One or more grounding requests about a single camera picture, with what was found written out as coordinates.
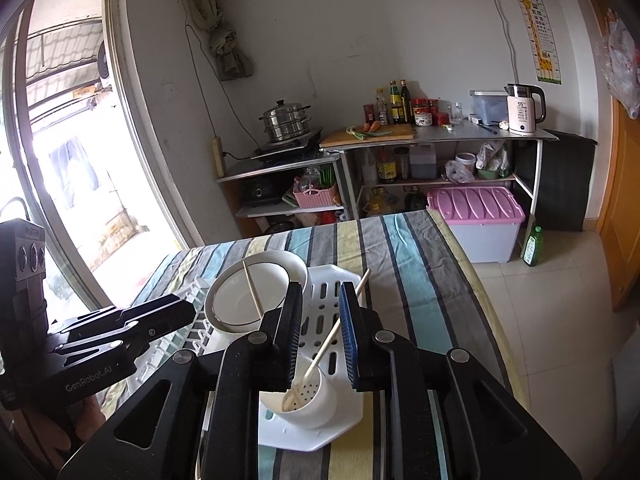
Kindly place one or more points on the large white bowl dark rim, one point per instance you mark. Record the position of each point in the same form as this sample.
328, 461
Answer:
235, 300

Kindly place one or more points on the pink plastic basket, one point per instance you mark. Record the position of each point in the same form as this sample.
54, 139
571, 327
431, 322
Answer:
315, 197

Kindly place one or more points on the green plastic bottle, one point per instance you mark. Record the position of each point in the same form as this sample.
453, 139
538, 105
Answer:
533, 250

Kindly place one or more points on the giraffe wall poster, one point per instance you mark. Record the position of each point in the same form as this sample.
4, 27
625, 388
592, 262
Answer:
537, 35

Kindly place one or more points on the window frame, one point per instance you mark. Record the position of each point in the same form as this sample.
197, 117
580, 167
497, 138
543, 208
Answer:
135, 170

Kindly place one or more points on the stainless steel steamer pot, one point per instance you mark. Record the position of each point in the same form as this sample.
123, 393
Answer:
285, 120

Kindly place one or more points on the translucent plastic jug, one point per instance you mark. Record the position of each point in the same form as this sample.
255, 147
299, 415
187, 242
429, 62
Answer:
423, 162

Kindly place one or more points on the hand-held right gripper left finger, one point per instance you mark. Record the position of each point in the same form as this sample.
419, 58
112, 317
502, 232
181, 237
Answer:
295, 340

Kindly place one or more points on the dark sauce bottle yellow label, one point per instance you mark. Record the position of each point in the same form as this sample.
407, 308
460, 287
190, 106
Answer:
395, 107

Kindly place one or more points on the wooden door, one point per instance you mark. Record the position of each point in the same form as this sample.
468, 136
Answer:
620, 210

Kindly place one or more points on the green onion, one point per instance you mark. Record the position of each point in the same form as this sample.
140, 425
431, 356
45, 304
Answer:
356, 133

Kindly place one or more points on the white electric kettle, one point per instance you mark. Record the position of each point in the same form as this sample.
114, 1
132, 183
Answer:
520, 112

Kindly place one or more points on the white utensil cup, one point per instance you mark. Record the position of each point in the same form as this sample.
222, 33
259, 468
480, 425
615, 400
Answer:
320, 400

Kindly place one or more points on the brown sauce bottle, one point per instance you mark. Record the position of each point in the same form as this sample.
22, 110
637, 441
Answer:
386, 167

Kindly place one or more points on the wooden cutting board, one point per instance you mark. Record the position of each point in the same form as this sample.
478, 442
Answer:
370, 139

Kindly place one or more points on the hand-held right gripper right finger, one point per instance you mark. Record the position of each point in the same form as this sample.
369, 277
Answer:
348, 340

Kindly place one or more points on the carrot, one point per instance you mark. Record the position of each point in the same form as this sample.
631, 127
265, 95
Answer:
372, 126

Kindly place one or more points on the white plastic dish rack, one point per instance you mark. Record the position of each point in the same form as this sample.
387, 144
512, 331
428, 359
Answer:
325, 300

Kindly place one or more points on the dark glass bottle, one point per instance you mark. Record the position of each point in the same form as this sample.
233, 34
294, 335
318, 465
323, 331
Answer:
406, 102

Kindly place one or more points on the short red jar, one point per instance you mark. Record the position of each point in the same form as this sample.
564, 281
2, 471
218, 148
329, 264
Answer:
441, 119

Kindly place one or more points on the black board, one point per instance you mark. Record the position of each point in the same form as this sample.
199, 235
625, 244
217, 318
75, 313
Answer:
565, 180

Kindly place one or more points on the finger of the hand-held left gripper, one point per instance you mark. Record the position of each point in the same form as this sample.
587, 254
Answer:
165, 310
100, 345

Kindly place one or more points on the person's left hand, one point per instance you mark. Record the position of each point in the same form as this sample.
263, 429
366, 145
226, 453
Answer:
95, 410

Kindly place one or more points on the pink lidded storage box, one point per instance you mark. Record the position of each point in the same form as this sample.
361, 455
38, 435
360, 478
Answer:
475, 210

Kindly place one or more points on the small white bowl dark rim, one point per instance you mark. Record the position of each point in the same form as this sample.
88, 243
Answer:
295, 270

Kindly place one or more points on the red lid jar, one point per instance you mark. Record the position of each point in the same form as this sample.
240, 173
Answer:
420, 106
433, 106

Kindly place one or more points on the black induction cooker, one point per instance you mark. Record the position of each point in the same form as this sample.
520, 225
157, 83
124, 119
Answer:
280, 152

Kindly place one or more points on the yellow cooking oil bottle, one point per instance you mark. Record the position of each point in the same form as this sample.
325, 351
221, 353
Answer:
379, 204

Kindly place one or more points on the small red spice jar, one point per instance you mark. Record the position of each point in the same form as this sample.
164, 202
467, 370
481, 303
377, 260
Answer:
369, 114

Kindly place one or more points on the clear blue storage container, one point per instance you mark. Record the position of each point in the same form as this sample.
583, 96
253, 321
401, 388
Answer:
490, 107

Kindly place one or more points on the striped tablecloth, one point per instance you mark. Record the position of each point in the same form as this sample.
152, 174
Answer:
425, 285

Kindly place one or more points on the metal kitchen table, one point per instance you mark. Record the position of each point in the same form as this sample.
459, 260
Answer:
475, 132

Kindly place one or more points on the beige power strip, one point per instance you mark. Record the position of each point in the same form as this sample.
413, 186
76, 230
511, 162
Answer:
218, 155

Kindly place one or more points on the metal stove shelf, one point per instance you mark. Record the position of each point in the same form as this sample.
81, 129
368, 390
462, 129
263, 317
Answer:
280, 166

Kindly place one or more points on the olive hanging cloth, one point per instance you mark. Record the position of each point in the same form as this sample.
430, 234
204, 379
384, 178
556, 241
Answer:
230, 55

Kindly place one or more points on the white ceramic flowered jar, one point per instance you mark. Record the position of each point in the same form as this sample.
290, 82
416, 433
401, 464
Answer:
423, 120

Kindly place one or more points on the clear drinking glass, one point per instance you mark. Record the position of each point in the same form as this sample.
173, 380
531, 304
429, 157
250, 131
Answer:
458, 114

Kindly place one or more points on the clear bottle yellow cap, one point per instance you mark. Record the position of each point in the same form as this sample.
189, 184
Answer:
382, 110

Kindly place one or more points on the black kitchen appliance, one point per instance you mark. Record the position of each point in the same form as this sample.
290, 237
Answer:
260, 191

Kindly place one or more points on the wooden chopstick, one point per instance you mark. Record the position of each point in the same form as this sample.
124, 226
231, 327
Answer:
320, 355
252, 287

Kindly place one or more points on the hanging plastic bags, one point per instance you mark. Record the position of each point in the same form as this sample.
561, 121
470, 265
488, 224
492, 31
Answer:
622, 65

